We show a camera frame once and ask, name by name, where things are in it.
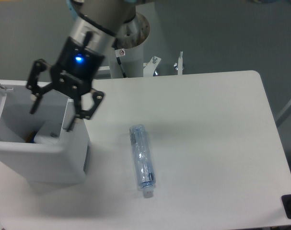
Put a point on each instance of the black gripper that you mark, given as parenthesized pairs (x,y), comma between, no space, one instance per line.
(75,69)

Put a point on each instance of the crushed clear plastic bottle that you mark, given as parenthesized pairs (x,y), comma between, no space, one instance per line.
(141,154)

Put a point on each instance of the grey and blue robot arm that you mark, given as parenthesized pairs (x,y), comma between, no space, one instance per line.
(95,29)

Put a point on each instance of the blue box in trash can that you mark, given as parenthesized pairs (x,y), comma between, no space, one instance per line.
(31,137)

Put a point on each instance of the white trash can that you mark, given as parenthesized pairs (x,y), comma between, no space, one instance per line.
(63,162)

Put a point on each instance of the white left base bracket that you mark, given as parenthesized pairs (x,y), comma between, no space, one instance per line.
(103,73)

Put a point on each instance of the white base bracket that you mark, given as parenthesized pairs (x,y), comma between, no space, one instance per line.
(151,68)
(103,73)
(179,66)

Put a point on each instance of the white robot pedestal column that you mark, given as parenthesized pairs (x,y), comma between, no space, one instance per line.
(126,57)

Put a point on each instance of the white far right base bracket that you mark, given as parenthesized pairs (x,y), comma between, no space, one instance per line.
(179,66)

